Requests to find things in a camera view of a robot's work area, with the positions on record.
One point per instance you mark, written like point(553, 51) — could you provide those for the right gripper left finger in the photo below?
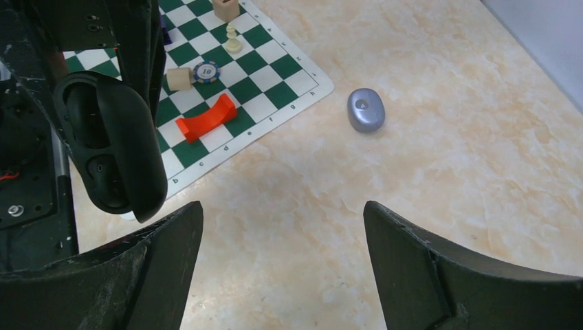
point(139, 281)

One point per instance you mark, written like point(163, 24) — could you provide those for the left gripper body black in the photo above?
point(35, 34)

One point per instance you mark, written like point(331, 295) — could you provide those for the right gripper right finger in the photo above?
point(425, 281)

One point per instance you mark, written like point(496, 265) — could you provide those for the purple small piece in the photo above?
point(166, 36)

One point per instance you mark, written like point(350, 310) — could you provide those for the small wooden cube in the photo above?
point(179, 79)

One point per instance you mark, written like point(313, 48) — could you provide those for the blue poker chip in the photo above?
point(206, 72)

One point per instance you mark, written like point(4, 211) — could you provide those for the orange rectangular block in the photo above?
point(193, 128)

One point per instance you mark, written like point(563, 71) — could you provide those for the wooden chess piece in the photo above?
point(226, 10)

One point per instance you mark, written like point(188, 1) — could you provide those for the cream chess pawn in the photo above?
point(233, 44)

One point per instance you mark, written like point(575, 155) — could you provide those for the green white chess mat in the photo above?
point(269, 81)

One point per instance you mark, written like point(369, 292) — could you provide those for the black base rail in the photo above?
point(37, 213)

